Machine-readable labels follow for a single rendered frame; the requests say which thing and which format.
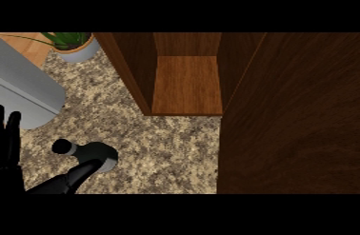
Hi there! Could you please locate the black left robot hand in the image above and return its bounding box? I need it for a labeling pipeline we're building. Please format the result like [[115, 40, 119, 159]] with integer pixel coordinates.
[[0, 105, 105, 195]]

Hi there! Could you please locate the brown wooden cabinet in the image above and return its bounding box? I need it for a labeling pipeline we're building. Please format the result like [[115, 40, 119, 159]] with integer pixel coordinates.
[[93, 31, 267, 117]]

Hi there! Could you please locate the dark brown cabinet door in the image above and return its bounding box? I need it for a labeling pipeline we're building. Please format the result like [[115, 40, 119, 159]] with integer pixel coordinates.
[[215, 31, 360, 195]]

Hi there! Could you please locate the grey rounded appliance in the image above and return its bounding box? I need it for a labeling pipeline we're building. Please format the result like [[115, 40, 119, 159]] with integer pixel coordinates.
[[0, 38, 68, 130]]

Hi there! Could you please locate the green plant in grey pot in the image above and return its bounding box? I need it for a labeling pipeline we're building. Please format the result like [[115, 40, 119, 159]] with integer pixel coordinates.
[[10, 31, 103, 64]]

